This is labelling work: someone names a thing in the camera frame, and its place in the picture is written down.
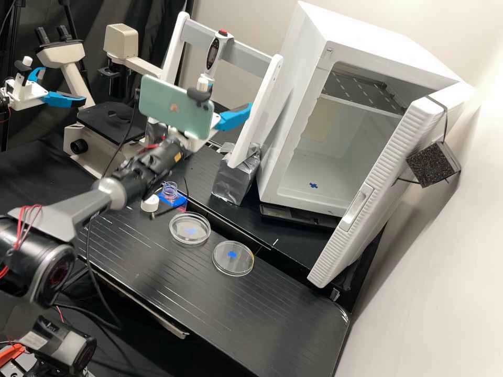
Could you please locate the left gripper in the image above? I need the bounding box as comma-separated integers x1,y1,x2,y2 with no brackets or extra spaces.
4,65,87,112

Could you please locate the white incubator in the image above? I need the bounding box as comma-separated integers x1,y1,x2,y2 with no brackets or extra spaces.
254,0,477,217

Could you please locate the incubator door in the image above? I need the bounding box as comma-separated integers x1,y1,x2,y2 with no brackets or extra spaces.
306,84,463,290

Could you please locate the right wrist camera phone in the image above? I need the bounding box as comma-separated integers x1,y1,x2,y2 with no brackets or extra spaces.
139,73,216,141

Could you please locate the petri dish lid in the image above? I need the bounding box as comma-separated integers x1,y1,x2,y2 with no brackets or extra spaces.
212,240,256,278

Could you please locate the pipette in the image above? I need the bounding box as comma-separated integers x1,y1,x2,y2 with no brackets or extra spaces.
196,29,235,93

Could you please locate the black tray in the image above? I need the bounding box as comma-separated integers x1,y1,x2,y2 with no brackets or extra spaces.
259,203,340,231

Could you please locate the blue bottle holder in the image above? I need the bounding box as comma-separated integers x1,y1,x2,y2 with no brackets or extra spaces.
156,186,188,209

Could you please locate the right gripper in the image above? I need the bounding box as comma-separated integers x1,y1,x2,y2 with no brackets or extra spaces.
145,102,253,153

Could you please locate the petri dish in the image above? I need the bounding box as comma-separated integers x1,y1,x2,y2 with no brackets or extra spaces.
168,212,212,247

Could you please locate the cream microscope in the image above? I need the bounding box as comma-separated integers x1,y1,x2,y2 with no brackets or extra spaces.
35,23,176,178

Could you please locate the white pipette stand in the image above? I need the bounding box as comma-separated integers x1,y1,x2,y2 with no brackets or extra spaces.
160,10,285,206

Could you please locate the black cable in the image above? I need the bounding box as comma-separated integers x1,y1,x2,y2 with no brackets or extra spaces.
85,214,123,330
103,88,142,180

